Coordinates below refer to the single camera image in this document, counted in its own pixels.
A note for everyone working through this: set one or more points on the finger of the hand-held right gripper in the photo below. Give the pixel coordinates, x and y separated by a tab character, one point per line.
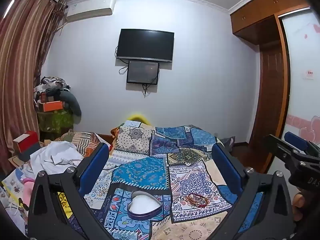
281	147
296	140

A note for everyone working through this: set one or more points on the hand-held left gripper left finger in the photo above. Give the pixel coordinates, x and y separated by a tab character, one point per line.
96	166

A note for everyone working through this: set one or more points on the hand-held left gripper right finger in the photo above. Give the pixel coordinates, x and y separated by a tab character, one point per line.
225	166

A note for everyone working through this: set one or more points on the heart-shaped tin box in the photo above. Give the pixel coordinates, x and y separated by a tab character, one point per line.
143	205

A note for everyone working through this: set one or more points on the person's right hand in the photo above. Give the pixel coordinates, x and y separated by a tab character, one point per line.
299	206

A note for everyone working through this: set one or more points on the dark grey cushion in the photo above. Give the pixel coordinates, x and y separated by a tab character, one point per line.
228	143

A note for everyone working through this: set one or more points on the orange striped blanket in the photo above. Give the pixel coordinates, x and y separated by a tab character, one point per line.
85	140

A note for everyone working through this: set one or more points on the white cloth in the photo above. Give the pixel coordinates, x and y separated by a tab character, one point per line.
57	157

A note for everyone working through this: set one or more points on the yellow cloth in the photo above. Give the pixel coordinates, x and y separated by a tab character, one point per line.
64	205

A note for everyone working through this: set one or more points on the blue patchwork blanket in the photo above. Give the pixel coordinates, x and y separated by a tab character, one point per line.
155	170

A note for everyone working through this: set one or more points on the green patterned cloth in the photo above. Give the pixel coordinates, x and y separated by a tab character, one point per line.
53	121

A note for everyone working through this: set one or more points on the yellow plush object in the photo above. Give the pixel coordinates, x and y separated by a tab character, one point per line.
137	117

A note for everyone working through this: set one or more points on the wooden wardrobe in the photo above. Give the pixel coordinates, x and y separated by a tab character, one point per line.
268	80

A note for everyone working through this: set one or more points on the red white door sticker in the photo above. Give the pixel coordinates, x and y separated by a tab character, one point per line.
310	74

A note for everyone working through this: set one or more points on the grey bolster pillow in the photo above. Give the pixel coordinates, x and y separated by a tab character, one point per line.
72	102

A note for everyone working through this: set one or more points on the pink soft item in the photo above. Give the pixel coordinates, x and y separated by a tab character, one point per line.
26	190

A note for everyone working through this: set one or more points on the red and white box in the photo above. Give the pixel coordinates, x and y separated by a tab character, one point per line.
26	141

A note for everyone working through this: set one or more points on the orange box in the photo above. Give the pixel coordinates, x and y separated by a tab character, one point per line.
52	105

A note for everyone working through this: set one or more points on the cardboard box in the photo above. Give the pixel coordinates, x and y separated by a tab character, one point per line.
16	160

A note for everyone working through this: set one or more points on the illustrated booklet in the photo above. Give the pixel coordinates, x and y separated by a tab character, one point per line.
13	183

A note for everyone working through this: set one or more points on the white sliding door pink hearts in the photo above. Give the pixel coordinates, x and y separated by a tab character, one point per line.
303	55

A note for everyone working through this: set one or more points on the pile of clothes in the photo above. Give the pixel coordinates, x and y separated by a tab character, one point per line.
52	86

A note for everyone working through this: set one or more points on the small black monitor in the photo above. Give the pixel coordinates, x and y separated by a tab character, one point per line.
142	72

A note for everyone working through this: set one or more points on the striped brown curtain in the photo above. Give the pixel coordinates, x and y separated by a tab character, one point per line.
22	55

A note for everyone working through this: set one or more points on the white air conditioner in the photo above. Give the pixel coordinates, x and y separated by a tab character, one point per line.
90	8

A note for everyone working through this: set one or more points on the black wall television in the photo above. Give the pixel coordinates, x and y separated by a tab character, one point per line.
145	45

